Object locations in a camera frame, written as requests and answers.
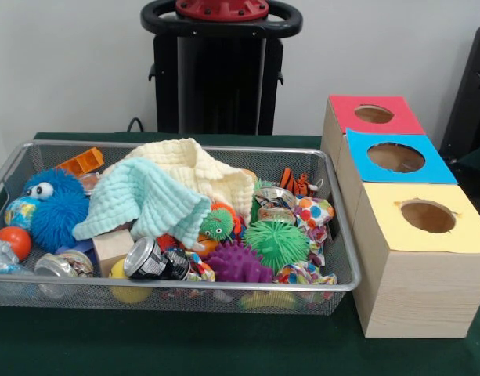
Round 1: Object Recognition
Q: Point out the orange striped tiger plush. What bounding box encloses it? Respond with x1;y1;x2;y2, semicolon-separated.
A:
277;167;323;197

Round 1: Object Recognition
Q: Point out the clear bottle blue label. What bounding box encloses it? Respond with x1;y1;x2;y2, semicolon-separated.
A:
0;260;31;276

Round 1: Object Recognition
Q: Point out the clear mesh bin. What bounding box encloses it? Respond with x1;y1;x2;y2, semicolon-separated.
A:
0;139;363;316

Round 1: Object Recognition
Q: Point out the wooden box with three holes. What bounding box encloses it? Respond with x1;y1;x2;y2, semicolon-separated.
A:
320;94;480;340

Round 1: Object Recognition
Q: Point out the cream cloth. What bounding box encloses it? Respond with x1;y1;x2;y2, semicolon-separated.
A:
106;139;256;228

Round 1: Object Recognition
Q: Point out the green and orange puffer toy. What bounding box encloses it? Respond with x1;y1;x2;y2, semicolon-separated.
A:
200;203;240;242

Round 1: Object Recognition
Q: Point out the green spiky rubber ball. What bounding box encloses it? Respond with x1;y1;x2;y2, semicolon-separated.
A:
245;219;311;272

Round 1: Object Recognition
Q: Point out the purple spiky rubber ball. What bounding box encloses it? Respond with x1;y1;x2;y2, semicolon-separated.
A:
204;240;274;284

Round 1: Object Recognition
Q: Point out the mint green cloth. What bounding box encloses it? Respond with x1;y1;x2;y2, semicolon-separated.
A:
72;156;212;248

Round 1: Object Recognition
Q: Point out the crushed black can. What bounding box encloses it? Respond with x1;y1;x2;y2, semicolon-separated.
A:
124;236;192;281

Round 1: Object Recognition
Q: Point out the orange plastic tray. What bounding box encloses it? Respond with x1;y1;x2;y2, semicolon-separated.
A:
57;146;106;175

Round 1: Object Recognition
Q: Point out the blue fuzzy toy with eyes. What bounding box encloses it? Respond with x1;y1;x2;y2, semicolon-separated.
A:
22;168;91;254

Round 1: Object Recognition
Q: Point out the black standing panel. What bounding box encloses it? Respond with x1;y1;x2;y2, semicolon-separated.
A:
438;25;480;165

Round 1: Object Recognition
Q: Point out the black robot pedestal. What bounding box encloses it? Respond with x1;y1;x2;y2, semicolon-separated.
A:
140;0;304;136

